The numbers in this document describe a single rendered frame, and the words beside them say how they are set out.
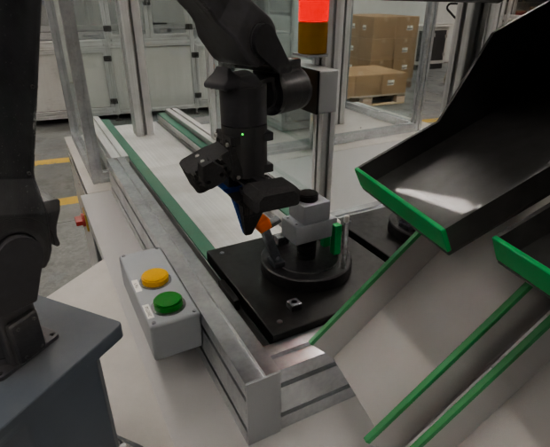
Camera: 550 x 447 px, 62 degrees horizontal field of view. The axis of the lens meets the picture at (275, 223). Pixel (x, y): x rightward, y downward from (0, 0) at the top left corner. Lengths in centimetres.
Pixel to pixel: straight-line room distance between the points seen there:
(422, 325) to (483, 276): 8
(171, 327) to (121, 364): 13
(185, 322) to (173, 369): 9
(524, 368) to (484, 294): 8
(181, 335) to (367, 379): 28
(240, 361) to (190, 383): 14
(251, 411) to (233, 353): 7
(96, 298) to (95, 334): 42
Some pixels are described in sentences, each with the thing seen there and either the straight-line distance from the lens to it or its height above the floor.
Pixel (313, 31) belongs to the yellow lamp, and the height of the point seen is 130.
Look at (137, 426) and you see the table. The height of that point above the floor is 86.
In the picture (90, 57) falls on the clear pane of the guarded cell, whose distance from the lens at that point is 187.
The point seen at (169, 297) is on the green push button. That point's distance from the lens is 67.
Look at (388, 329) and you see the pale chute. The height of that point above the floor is 104.
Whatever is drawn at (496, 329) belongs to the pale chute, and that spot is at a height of 111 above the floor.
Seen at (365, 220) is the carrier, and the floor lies 97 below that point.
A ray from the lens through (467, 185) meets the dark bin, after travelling 40.
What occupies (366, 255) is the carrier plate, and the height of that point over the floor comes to 97.
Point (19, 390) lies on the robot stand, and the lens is 45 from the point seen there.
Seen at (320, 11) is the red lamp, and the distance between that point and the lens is 82.
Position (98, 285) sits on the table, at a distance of 94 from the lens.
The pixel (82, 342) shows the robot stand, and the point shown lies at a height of 106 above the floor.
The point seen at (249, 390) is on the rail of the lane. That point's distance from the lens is 55.
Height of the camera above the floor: 135
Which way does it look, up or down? 27 degrees down
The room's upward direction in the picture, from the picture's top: straight up
